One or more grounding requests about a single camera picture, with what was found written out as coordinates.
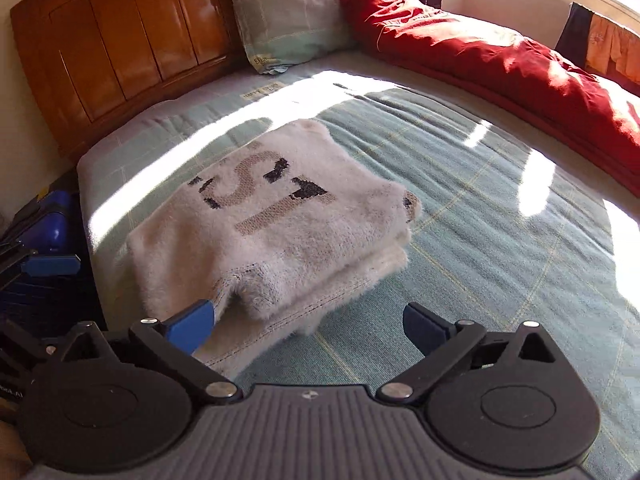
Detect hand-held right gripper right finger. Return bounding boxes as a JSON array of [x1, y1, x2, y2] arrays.
[[376, 303, 568, 404]]

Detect white sheet label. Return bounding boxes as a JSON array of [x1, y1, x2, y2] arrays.
[[240, 80, 286, 102]]

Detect dark brown hanging cloth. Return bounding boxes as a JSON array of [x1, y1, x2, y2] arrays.
[[555, 2, 594, 68]]

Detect green plaid pillow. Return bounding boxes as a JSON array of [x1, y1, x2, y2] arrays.
[[215, 0, 379, 76]]

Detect red duvet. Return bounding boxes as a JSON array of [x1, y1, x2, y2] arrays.
[[339, 0, 640, 192]]

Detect blue glossy plastic object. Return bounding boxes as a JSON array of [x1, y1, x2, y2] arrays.
[[12, 187, 78, 257]]

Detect wooden headboard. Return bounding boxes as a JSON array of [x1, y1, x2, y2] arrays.
[[10, 0, 396, 161]]

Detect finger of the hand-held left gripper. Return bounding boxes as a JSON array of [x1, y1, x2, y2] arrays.
[[0, 244, 82, 288], [0, 318, 58, 371]]

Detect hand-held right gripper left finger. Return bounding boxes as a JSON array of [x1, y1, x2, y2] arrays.
[[47, 300, 242, 404]]

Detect orange hanging clothes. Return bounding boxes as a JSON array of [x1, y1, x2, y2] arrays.
[[585, 14, 640, 86]]

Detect person's dark knit top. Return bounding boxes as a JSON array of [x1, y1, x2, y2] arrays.
[[0, 274, 103, 328]]

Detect white fluffy sweater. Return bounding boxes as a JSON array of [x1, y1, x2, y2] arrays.
[[125, 119, 423, 367]]

